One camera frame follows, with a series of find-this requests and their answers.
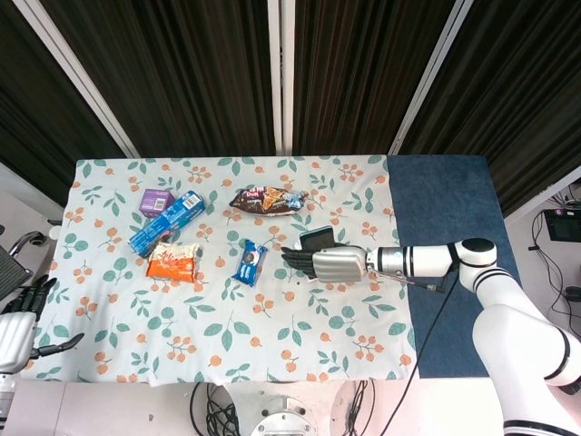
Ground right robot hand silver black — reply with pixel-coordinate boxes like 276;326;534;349
280;243;369;285

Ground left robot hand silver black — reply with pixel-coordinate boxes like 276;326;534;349
0;274;86;374

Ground black smartphone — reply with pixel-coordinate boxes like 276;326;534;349
298;224;336;252

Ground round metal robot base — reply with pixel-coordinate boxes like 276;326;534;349
249;394;315;436

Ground white phone stand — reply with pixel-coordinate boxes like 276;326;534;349
292;235;321;283

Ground black mesh chair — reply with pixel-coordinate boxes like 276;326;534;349
0;224;49;301

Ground blue cookie packet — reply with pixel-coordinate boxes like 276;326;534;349
231;239;268;287

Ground brown snack bag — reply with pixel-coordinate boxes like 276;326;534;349
229;185;310;218

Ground blue felt mat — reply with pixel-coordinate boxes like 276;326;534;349
385;154;546;379

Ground floral tablecloth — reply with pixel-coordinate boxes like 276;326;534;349
26;155;421;387

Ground orange white snack bag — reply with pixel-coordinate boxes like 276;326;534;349
144;242;201;283

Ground long blue cookie box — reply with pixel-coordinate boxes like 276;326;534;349
128;189;206;259

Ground dark curtain panel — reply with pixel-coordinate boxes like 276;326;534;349
292;0;455;156
0;0;126;205
38;0;276;158
399;0;581;217

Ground purple small box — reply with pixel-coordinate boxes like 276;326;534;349
138;187;177;218

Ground small black monitor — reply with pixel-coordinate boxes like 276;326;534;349
543;208;581;243

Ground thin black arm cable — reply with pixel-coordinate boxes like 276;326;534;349
379;271;460;436

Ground black braided cable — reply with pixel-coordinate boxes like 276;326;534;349
347;379;378;436

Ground white frame post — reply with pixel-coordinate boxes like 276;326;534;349
388;0;476;156
266;0;296;156
12;0;140;159

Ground black cable bundle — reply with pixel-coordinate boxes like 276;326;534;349
189;381;241;436

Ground black floor cables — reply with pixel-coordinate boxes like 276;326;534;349
528;193;581;319

